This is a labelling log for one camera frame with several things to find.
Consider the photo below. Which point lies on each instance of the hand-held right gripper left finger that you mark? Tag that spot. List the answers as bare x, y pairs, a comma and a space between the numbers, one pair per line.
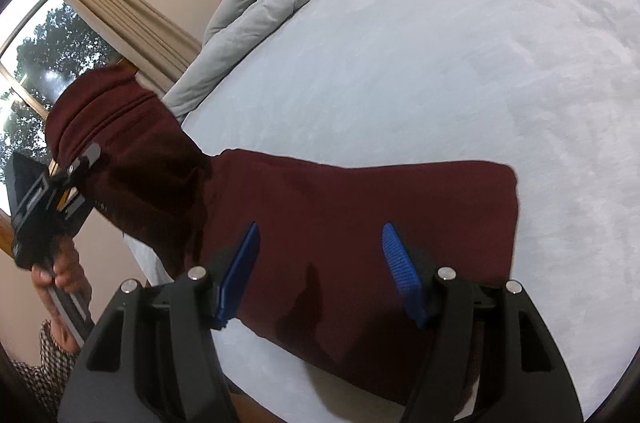
235, 275

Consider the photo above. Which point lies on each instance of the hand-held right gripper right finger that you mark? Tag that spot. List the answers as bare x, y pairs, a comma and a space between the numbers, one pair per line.
400, 263

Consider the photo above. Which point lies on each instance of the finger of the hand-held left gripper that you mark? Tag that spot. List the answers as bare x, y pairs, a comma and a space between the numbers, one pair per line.
82, 160

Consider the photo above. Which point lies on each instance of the maroon pants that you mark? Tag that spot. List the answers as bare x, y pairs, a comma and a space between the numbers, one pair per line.
350, 233

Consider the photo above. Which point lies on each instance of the person's left forearm checkered sleeve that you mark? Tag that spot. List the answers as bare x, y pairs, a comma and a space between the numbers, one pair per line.
45, 368

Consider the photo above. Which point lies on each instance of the person's left hand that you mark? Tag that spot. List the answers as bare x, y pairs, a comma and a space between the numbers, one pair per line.
67, 270

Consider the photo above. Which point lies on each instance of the wooden framed window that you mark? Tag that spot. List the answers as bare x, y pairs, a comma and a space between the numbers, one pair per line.
45, 68

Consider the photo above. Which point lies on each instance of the beige curtain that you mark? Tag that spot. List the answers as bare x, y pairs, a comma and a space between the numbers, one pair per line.
120, 18

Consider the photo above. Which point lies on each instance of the bed with light blue sheet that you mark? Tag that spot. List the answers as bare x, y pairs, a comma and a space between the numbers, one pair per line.
425, 53

